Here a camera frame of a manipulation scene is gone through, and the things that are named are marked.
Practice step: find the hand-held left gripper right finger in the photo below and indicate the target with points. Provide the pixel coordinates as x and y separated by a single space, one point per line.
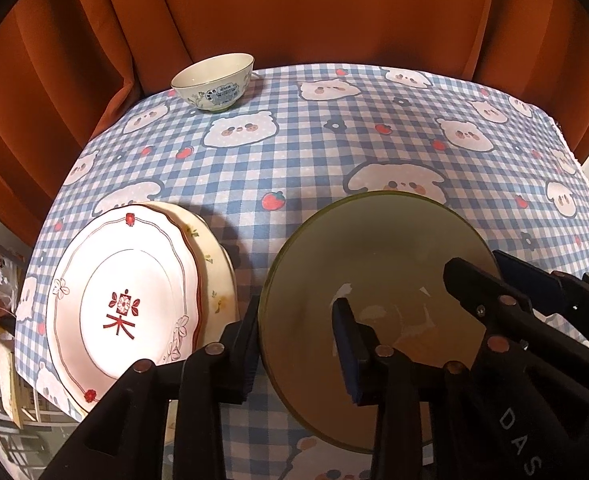
352 355

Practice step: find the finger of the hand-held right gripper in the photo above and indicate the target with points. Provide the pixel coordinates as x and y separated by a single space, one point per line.
479 285
529 272

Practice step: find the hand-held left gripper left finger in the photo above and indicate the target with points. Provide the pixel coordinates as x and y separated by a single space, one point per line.
249 360

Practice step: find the round yellow flower plate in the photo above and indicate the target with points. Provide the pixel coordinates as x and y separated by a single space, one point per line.
214 270

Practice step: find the white bowl with blue pattern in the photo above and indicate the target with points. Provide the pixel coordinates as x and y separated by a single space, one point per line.
214 80
374 260

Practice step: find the white plate with red pattern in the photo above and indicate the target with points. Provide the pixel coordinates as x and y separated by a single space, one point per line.
124 260

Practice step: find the blue checkered cartoon tablecloth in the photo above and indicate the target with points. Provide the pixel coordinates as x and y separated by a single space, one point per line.
324 160

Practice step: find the cluttered storage shelf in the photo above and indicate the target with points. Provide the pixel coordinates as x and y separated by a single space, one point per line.
4 360

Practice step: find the orange curtain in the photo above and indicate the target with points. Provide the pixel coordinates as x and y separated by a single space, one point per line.
324 10

